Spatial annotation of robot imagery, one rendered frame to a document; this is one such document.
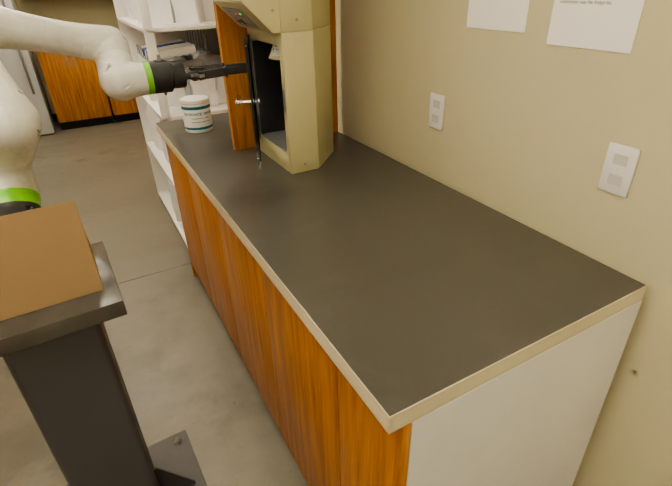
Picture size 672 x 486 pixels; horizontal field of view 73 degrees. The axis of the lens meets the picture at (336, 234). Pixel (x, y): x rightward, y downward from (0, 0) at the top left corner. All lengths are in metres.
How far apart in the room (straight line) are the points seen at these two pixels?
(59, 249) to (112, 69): 0.58
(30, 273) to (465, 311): 0.92
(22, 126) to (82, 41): 0.50
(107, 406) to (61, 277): 0.40
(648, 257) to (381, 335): 0.65
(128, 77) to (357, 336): 0.98
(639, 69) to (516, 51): 0.32
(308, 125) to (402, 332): 0.93
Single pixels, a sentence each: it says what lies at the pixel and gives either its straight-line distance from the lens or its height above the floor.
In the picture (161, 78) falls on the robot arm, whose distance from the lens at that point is 1.50.
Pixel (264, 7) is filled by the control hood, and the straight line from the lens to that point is 1.54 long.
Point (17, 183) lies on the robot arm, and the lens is 1.21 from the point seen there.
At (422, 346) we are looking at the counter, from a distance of 0.91.
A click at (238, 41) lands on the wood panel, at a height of 1.36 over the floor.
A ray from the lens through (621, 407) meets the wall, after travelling 1.48.
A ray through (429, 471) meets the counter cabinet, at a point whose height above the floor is 0.73.
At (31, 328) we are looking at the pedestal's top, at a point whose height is 0.94.
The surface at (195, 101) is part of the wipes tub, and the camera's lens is 2.24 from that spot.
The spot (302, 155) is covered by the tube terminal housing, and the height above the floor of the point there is 1.00.
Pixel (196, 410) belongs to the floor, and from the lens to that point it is 2.12.
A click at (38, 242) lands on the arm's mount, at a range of 1.12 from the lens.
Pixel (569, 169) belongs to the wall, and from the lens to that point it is 1.30.
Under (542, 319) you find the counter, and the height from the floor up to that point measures 0.94.
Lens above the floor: 1.56
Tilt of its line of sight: 29 degrees down
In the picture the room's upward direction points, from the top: 2 degrees counter-clockwise
